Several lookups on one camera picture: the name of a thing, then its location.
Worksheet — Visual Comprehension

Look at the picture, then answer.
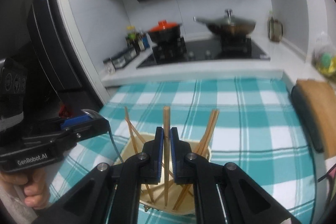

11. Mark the dark refrigerator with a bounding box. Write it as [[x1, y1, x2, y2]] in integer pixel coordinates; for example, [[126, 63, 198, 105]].
[[0, 0, 105, 119]]

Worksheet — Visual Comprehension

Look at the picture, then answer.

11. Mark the plastic bag of sponges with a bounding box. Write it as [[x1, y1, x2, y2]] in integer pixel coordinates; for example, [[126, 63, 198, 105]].
[[312, 32, 336, 83]]

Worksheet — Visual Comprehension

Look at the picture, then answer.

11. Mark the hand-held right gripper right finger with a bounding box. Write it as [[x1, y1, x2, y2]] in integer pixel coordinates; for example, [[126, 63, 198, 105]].
[[170, 127, 302, 224]]

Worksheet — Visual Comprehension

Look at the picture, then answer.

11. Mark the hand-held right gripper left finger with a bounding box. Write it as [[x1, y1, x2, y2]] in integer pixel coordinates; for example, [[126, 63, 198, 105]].
[[35, 126, 166, 224]]

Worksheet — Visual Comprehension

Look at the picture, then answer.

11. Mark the cream utensil holder box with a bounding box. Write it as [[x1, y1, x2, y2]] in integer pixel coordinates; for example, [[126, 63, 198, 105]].
[[113, 132, 212, 215]]

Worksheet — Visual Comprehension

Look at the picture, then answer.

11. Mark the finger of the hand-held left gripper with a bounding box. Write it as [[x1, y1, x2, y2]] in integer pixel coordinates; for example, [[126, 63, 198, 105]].
[[60, 109, 103, 130], [62, 118, 111, 144]]

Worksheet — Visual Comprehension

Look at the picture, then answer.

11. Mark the person's left hand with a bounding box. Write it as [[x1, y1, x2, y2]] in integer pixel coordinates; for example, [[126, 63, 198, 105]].
[[0, 168, 50, 208]]

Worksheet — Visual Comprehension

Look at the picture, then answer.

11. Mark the small steel spoon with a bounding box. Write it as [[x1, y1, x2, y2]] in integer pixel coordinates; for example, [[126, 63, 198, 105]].
[[81, 109, 124, 164]]

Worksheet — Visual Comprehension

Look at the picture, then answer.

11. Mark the red object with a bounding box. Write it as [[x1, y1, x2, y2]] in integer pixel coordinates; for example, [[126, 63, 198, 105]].
[[59, 103, 72, 118]]

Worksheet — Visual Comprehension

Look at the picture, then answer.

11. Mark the black-lidded spice jar set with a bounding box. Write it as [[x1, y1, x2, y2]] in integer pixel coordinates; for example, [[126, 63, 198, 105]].
[[103, 47, 138, 73]]

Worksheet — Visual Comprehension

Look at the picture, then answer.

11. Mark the black gas hob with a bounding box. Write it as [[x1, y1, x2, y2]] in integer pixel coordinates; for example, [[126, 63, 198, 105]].
[[136, 38, 271, 69]]

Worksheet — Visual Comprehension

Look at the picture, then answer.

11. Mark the wooden chopstick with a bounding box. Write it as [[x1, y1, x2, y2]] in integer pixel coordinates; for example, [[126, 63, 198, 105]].
[[124, 106, 155, 205], [195, 109, 215, 153], [176, 110, 220, 210], [172, 109, 218, 211], [127, 120, 147, 146], [163, 106, 171, 210]]

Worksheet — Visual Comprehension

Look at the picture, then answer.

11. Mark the yellow-capped sauce bottle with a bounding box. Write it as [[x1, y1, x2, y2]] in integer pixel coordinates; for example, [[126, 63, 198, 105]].
[[126, 26, 139, 54]]

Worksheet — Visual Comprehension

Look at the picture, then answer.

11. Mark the glass jar with handle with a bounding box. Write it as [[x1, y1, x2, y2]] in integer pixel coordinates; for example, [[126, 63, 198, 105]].
[[267, 11, 284, 42]]

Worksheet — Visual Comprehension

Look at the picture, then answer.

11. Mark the black pot with orange lid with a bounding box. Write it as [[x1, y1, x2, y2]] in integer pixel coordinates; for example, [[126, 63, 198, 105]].
[[147, 20, 183, 43]]

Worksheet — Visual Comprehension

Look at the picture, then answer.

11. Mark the wooden cutting board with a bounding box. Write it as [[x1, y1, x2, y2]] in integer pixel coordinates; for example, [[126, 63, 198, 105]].
[[295, 79, 336, 159]]

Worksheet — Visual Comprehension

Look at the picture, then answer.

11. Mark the wok with glass lid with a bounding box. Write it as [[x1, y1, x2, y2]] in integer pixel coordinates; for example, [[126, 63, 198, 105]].
[[194, 9, 256, 37]]

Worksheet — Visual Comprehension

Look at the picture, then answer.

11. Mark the teal checked tablecloth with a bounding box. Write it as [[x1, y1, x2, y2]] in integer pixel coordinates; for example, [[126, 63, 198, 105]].
[[49, 77, 328, 224]]

